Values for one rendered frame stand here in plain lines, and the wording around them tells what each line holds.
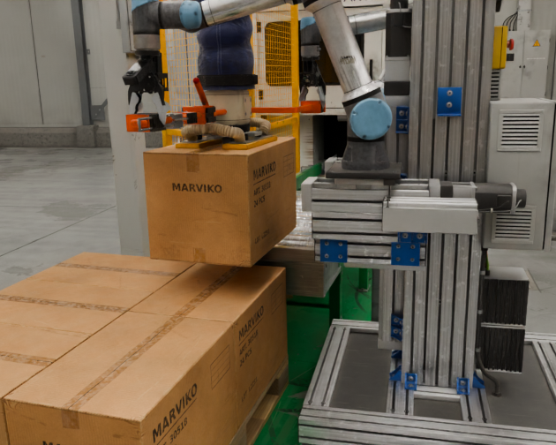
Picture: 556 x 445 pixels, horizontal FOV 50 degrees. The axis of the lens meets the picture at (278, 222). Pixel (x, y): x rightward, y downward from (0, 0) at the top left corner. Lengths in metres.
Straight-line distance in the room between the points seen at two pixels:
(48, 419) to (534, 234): 1.52
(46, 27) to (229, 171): 11.53
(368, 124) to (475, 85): 0.46
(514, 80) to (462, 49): 9.04
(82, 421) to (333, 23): 1.22
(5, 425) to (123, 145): 2.17
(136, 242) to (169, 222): 1.52
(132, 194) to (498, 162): 2.27
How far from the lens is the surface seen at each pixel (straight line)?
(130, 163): 3.61
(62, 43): 13.24
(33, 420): 1.70
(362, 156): 1.84
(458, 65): 2.02
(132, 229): 3.69
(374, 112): 1.69
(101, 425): 1.58
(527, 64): 11.07
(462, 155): 2.03
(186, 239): 2.17
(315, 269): 2.54
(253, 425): 2.42
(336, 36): 1.71
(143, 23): 1.79
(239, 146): 2.15
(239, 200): 2.05
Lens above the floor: 1.32
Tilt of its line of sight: 14 degrees down
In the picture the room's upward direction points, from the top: 1 degrees counter-clockwise
